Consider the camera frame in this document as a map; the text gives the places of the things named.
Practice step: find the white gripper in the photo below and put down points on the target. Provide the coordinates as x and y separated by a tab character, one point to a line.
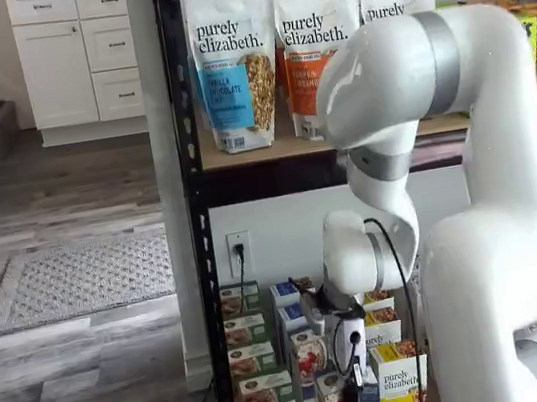
362	349

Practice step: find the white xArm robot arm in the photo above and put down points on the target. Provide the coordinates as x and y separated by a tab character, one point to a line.
508	251

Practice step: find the yellow purely elizabeth box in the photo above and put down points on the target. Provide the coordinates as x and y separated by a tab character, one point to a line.
382	335
382	315
401	393
376	297

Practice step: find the black metal shelf rack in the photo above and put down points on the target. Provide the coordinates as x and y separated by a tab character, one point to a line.
184	122

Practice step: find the green Bobo's oat bites box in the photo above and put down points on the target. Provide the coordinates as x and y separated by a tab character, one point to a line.
532	35

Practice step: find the grey patterned rug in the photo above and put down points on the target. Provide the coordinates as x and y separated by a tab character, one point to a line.
84	284

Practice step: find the blue label granola pouch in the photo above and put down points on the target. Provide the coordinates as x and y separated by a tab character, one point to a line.
235	79

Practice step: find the orange label granola pouch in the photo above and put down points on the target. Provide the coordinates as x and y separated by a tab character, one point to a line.
302	54

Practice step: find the white drawer cabinet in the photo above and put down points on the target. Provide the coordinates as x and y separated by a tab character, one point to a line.
58	76

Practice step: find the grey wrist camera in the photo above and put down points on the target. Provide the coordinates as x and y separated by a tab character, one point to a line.
310	306

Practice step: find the white wall outlet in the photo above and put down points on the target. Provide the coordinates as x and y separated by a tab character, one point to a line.
248	265

